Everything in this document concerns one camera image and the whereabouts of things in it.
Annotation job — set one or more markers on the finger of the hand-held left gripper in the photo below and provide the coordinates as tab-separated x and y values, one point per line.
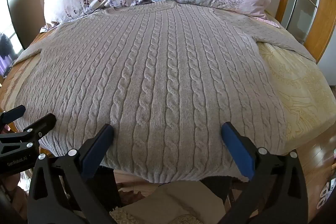
13	113
39	127

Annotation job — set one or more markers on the window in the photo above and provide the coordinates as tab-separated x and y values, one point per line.
8	56

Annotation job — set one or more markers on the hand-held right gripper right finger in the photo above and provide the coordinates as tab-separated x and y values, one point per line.
238	151

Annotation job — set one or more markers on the beige folded cloth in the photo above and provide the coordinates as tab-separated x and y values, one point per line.
170	203

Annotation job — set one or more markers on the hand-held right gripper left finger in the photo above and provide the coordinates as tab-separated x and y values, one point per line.
96	151

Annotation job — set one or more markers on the white patterned slipper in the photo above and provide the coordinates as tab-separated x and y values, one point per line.
326	192

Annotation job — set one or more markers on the yellow patterned bed sheet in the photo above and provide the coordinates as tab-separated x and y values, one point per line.
302	98

